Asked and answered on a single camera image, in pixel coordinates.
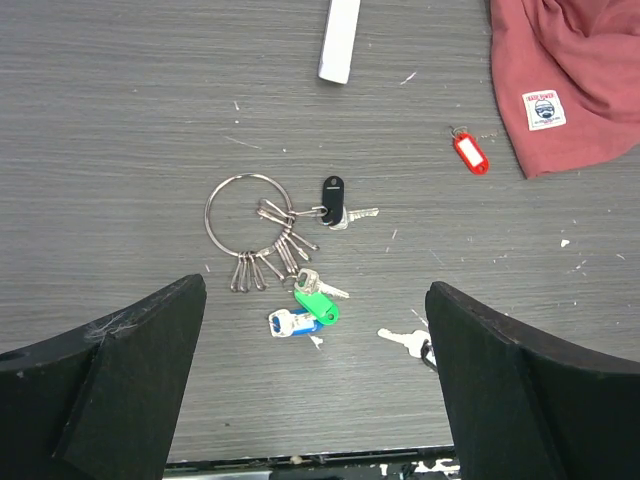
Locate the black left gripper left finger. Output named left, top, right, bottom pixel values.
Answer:
left=1, top=274, right=207, bottom=479

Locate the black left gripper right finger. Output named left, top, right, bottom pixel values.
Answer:
left=425, top=281, right=639, bottom=479

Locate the large metal keyring with clips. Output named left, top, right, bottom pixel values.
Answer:
left=203, top=173, right=320, bottom=293

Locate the key with green tag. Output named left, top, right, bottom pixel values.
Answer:
left=294, top=268, right=350, bottom=326

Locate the key with red tag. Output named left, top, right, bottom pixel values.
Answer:
left=449, top=126, right=490, bottom=176

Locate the silver key near finger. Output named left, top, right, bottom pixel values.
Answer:
left=377, top=328, right=438, bottom=372

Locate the key with blue tag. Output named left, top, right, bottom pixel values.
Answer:
left=268, top=308, right=324, bottom=338

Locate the key with black tag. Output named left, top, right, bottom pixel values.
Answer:
left=318, top=175, right=380, bottom=231

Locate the faded red t-shirt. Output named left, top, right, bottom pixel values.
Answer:
left=490, top=1, right=639, bottom=179

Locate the white clothes rack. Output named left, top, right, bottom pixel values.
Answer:
left=318, top=0, right=361, bottom=85

